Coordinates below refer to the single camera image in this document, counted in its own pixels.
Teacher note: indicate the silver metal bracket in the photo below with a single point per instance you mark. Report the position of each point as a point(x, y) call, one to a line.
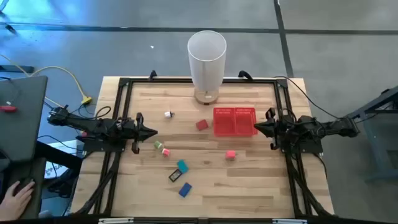
point(289, 221)
point(115, 221)

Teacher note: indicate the black table clamp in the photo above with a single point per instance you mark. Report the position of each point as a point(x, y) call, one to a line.
point(153, 75)
point(245, 75)

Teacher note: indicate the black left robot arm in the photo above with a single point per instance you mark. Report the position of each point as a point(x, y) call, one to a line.
point(87, 124)

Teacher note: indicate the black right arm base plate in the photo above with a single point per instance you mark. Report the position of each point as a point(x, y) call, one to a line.
point(311, 148)

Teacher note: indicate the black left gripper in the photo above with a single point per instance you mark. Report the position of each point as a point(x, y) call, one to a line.
point(130, 130)

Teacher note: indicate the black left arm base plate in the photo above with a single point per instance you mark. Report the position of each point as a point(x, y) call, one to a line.
point(93, 147)

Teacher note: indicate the small white black adapter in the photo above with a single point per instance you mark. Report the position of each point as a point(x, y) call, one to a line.
point(168, 114)

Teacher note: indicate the red plastic basket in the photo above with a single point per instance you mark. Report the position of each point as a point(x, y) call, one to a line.
point(246, 122)
point(224, 123)

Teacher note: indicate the black aluminium table frame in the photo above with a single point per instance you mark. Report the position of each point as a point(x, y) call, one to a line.
point(174, 80)

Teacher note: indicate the dark blue plastic box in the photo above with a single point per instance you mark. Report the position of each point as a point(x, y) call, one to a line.
point(185, 189)

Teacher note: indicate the teal plastic box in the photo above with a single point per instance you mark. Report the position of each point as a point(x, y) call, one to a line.
point(182, 166)

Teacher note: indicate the white shade wooden base lamp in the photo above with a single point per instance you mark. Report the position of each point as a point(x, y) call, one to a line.
point(206, 62)

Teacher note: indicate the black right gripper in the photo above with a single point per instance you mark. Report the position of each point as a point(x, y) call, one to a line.
point(281, 130)

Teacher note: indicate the black floor bar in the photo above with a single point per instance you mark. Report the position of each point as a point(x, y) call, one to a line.
point(18, 69)

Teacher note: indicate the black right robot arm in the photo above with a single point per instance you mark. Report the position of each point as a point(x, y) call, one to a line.
point(326, 127)

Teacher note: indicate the dark grey side table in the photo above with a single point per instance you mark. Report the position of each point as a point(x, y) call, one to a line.
point(38, 186)

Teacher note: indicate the grey side desk top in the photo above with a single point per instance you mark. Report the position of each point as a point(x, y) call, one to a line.
point(21, 130)

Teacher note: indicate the black digital clock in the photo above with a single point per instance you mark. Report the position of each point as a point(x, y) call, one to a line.
point(175, 175)

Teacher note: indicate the pink cube charger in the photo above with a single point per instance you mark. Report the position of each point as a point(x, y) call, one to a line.
point(230, 155)

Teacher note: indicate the person's hand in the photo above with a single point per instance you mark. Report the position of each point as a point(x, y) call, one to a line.
point(15, 202)

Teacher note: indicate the white printed carton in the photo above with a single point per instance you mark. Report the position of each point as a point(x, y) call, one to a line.
point(56, 170)

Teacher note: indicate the dark blue-grey table frame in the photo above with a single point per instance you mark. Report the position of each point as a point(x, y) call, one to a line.
point(382, 99)

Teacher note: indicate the red charger box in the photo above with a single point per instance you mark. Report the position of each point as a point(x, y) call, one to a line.
point(202, 125)

